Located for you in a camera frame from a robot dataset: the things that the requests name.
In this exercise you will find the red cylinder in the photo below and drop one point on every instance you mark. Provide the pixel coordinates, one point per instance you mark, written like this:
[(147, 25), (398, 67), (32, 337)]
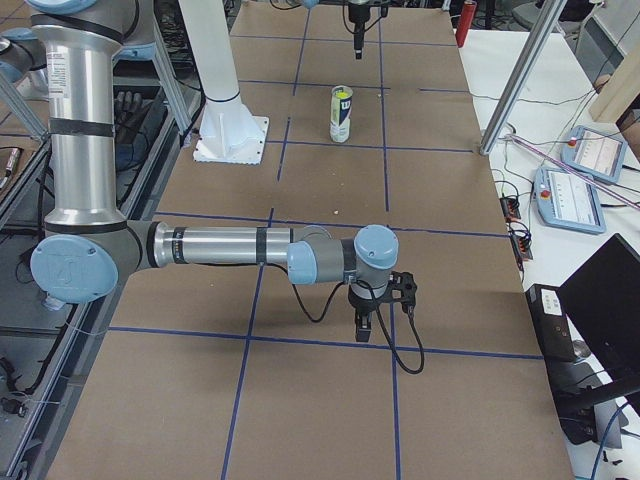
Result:
[(465, 20)]

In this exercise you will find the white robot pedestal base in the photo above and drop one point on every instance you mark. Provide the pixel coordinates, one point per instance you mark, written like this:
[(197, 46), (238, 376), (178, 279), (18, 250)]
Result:
[(229, 133)]

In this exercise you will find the teach pendant far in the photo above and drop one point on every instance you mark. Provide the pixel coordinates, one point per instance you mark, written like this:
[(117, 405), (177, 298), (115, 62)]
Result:
[(596, 153)]

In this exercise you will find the teach pendant near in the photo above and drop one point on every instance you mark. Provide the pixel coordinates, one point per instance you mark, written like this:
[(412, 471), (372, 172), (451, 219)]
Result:
[(567, 202)]

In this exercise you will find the black desktop box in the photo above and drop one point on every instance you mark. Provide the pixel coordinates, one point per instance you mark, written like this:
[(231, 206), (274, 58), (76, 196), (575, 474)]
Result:
[(550, 323)]

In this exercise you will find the clear tennis ball can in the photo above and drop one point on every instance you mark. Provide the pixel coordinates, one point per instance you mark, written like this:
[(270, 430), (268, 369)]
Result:
[(340, 115)]

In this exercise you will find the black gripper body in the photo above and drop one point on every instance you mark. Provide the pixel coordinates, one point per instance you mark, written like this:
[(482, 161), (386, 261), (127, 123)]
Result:
[(362, 303)]

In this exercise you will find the aluminium frame column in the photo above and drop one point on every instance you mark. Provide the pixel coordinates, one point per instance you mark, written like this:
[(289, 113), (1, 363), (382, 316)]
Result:
[(531, 51)]

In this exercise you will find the teach pendant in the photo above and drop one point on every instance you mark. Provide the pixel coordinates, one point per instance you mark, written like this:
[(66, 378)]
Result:
[(596, 153), (567, 202)]

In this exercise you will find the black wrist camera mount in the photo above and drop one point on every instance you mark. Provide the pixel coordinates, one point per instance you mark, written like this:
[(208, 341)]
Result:
[(402, 289)]

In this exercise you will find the black computer monitor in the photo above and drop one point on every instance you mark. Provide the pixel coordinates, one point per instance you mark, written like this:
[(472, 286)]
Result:
[(601, 298)]

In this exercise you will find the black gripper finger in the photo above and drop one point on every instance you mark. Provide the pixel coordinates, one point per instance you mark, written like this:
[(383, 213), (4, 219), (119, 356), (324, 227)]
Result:
[(363, 327)]

